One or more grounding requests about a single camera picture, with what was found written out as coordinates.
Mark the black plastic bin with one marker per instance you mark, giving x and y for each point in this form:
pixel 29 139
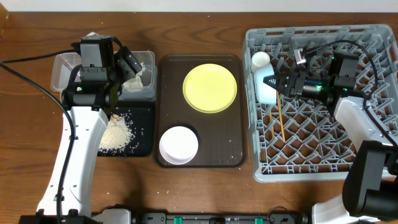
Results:
pixel 144 113

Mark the light blue bowl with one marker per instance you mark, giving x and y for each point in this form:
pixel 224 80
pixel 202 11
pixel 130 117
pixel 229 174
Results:
pixel 265 94

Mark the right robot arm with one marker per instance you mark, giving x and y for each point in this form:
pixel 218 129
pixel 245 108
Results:
pixel 365 197

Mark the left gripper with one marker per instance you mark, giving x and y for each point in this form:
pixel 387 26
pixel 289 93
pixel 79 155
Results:
pixel 125 65

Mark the clear plastic bin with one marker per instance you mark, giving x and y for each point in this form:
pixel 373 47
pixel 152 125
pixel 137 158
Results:
pixel 64 63

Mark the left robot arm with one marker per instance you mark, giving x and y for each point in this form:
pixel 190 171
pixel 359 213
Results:
pixel 68 195

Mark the yellow plate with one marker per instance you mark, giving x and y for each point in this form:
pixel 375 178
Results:
pixel 209 88

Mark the white cup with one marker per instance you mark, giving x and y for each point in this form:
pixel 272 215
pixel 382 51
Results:
pixel 259 60

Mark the brown serving tray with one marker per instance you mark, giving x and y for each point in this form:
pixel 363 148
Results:
pixel 221 136

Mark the pile of rice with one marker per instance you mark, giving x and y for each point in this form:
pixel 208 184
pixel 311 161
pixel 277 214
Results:
pixel 121 137

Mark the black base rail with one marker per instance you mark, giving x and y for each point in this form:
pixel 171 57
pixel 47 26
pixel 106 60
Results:
pixel 276 217

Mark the white napkin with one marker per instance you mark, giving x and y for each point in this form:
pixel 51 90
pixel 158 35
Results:
pixel 135 83

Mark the wooden chopstick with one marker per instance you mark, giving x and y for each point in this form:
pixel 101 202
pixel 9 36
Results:
pixel 280 117
pixel 271 124

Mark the grey dishwasher rack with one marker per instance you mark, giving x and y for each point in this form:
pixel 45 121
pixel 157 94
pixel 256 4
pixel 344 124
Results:
pixel 316 145

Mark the pink bowl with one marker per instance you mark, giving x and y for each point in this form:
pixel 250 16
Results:
pixel 178 145

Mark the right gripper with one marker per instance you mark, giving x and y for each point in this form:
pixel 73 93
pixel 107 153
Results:
pixel 299 79

